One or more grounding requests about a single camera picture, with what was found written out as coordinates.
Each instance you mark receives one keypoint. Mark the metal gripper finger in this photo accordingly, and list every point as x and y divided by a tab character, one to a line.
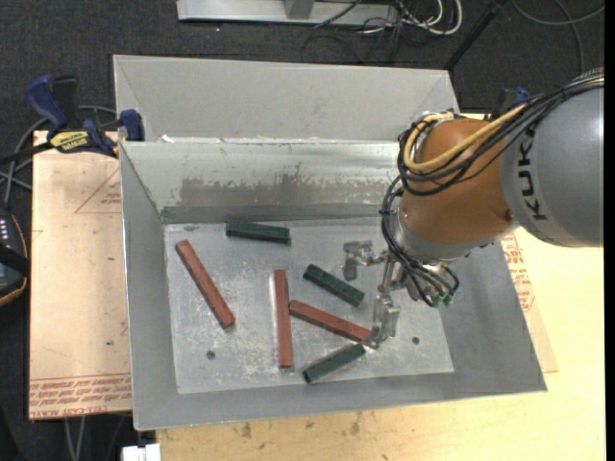
354	252
386	317

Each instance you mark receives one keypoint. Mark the dark green flat block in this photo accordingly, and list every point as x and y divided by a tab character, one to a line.
334	363
258	232
334	285

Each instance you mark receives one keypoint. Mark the red-brown flat block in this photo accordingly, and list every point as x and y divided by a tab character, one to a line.
329	322
283	320
205	283

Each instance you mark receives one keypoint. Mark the grey metal bin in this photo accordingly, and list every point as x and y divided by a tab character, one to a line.
250	99

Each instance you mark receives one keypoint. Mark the brown cardboard board red print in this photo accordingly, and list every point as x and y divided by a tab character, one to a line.
77	281

